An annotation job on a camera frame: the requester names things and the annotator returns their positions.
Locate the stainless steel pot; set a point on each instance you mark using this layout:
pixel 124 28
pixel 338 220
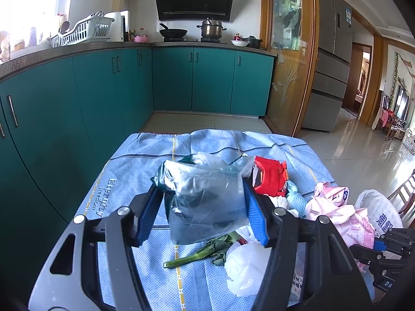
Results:
pixel 211 29

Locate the dark kitchen countertop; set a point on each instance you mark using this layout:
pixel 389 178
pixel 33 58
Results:
pixel 64 50

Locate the teal base cabinets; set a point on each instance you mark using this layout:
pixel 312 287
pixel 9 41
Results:
pixel 97 103

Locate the white kitchen appliance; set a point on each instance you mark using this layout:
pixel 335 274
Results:
pixel 116 26

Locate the white low fence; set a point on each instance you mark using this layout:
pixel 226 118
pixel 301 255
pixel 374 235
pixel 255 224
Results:
pixel 409 141

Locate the wooden chair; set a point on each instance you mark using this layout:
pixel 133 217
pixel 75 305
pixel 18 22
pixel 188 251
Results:
pixel 403 197

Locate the white bowl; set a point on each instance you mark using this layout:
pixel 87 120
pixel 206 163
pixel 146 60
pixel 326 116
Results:
pixel 239 42

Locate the light blue striped tablecloth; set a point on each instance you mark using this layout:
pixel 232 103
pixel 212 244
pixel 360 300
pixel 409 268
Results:
pixel 129 181

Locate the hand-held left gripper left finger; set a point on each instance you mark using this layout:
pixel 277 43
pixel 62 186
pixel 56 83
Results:
pixel 147 217

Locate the large white plastic bag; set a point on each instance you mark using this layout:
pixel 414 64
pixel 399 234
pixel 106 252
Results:
pixel 248 265

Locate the flat screen television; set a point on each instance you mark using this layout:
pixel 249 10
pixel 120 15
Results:
pixel 401 103

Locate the group of dining chairs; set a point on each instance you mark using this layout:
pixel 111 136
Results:
pixel 389 116

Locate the pink plastic bag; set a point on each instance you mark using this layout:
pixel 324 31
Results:
pixel 340 213

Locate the light blue rolled cloth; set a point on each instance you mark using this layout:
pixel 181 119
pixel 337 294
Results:
pixel 295 199

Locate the wooden framed glass door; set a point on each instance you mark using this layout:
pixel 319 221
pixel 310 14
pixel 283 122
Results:
pixel 291 55

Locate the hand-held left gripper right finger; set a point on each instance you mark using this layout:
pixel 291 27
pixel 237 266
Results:
pixel 257 223

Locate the black casserole pot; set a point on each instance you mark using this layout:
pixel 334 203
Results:
pixel 253 42

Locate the gas stove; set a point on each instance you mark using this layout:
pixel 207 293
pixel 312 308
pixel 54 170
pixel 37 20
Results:
pixel 191 40

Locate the white printed paper wrapper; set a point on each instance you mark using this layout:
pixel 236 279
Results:
pixel 297 285

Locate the clear plastic bag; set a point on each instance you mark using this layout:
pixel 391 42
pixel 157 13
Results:
pixel 204 197

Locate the red snack packet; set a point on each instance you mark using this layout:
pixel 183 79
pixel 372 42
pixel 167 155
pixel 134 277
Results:
pixel 269 176

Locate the green vine garland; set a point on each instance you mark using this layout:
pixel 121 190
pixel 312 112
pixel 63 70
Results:
pixel 394 77

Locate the green leafy vegetable stalk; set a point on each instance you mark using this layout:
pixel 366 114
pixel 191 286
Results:
pixel 201 252

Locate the white dish rack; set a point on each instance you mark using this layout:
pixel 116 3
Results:
pixel 81 32

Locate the silver refrigerator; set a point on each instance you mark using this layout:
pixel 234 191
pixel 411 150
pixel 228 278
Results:
pixel 330 55

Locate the pink bowl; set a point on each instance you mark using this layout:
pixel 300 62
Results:
pixel 141 39

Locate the black wok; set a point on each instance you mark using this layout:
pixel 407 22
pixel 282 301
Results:
pixel 174 33

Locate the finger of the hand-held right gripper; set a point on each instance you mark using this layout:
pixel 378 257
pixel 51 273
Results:
pixel 397 238
pixel 366 256

